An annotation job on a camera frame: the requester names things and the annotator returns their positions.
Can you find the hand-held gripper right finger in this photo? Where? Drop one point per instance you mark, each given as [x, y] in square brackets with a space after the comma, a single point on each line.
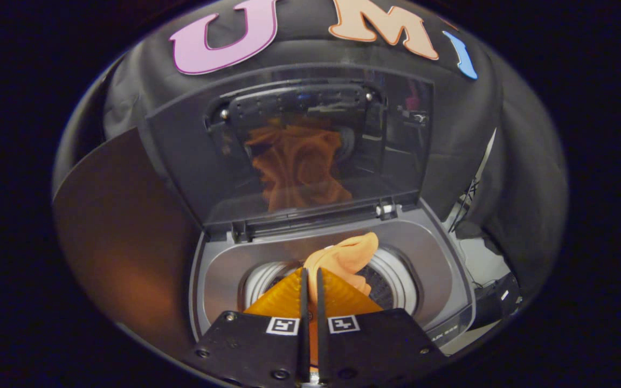
[321, 323]

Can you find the orange garment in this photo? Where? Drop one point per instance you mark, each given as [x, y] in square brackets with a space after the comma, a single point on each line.
[345, 256]

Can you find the black box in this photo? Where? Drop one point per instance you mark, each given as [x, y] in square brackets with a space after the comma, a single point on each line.
[496, 299]

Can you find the black backdrop cloth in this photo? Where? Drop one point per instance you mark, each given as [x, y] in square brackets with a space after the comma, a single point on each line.
[521, 188]

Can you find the white cabinet with dark top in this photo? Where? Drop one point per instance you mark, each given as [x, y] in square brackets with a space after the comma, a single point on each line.
[122, 231]

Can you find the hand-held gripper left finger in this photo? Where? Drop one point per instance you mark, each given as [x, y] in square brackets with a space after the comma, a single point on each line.
[304, 323]

